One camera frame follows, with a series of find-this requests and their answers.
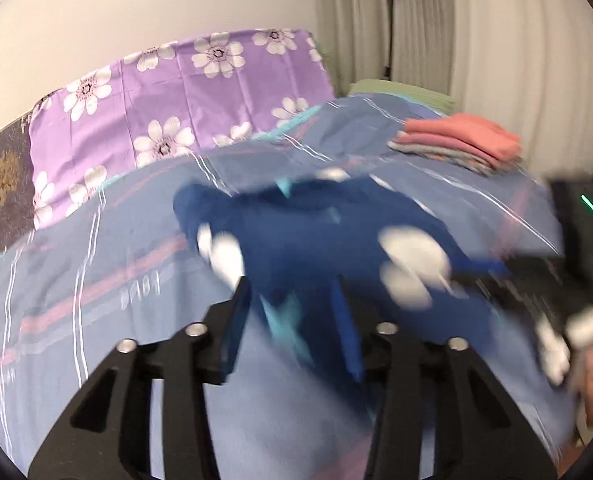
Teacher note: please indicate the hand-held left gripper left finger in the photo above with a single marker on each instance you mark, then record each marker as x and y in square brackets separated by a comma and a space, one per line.
[237, 325]

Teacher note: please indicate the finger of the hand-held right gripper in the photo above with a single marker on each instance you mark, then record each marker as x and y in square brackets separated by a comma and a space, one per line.
[516, 270]

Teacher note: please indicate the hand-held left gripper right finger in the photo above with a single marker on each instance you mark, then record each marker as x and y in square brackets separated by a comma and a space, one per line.
[347, 332]

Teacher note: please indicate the dark blue printed small garment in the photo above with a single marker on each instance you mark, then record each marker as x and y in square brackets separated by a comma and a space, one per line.
[326, 230]

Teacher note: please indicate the person's right hand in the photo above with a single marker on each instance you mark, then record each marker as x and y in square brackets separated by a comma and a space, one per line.
[591, 327]

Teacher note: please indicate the blue striped bed sheet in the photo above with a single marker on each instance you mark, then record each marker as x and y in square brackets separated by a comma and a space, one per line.
[126, 270]

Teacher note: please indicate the grey patterned folded garment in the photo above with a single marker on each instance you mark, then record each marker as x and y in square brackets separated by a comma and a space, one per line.
[451, 156]

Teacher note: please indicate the pink folded garment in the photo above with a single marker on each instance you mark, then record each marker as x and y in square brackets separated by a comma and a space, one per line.
[469, 135]

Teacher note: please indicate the green blanket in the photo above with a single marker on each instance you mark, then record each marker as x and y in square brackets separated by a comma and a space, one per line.
[406, 92]

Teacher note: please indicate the white curtain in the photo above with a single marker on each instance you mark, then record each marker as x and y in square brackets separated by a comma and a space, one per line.
[481, 35]

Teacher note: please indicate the purple floral pillow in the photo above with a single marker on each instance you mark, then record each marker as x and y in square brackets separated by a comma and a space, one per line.
[186, 90]

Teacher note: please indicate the dark patterned pillow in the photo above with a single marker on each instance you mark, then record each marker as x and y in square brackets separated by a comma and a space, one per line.
[1, 185]

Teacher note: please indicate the black floor lamp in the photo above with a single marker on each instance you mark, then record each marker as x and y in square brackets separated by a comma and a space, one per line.
[392, 10]

